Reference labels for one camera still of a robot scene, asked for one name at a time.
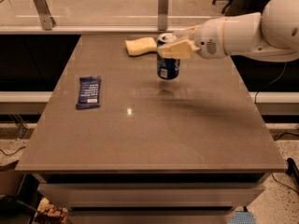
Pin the metal glass bracket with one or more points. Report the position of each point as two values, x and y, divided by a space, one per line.
45 17
162 14

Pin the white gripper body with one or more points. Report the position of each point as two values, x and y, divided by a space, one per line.
207 41

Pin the lower grey drawer front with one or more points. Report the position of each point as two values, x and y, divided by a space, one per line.
150 217

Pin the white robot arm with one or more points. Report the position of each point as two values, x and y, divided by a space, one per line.
268 36

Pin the upper grey drawer front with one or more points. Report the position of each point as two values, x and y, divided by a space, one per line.
151 194

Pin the left metal glass bracket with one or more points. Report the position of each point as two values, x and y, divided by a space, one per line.
45 17

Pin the blue pepsi can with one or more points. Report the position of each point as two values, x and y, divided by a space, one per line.
166 68

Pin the black device at right edge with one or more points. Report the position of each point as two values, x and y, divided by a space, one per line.
293 169

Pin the blue perforated mat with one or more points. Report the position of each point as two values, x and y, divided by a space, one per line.
243 218

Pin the snack box on floor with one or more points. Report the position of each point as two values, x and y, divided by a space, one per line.
48 213

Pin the glass barrier panel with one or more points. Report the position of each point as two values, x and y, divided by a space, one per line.
90 13

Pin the blue rxbar blueberry wrapper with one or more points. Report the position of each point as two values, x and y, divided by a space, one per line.
89 93

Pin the grey drawer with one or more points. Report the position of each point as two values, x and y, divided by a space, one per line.
151 194
150 217

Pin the yellow sponge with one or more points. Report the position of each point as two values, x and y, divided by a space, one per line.
140 46

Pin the middle metal glass bracket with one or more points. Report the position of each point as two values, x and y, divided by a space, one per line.
162 14

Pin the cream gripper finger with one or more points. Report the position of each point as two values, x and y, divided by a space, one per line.
187 33
182 49

